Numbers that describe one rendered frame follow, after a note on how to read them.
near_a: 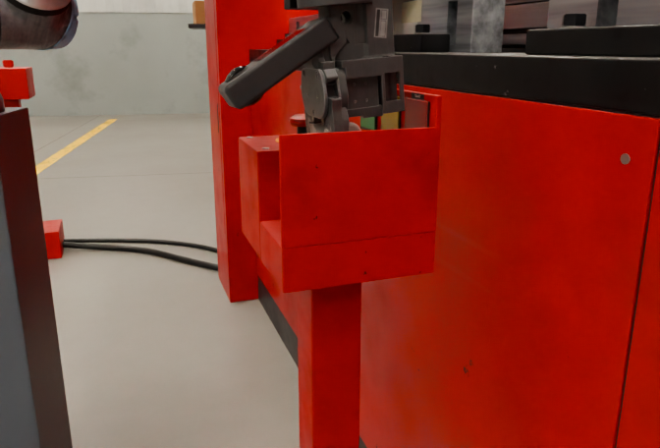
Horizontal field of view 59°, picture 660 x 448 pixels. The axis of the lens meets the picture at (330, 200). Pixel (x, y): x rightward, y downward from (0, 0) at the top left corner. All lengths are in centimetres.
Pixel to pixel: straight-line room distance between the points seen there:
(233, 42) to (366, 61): 143
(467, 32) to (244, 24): 110
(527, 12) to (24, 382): 119
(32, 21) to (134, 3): 711
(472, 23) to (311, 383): 60
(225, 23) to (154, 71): 630
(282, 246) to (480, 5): 58
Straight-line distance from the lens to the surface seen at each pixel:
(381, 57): 56
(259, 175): 62
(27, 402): 124
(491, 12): 100
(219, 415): 157
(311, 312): 66
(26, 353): 120
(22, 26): 117
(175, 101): 823
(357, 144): 54
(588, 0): 79
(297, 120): 66
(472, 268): 78
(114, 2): 828
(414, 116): 61
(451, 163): 80
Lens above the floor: 89
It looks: 15 degrees down
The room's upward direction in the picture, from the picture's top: straight up
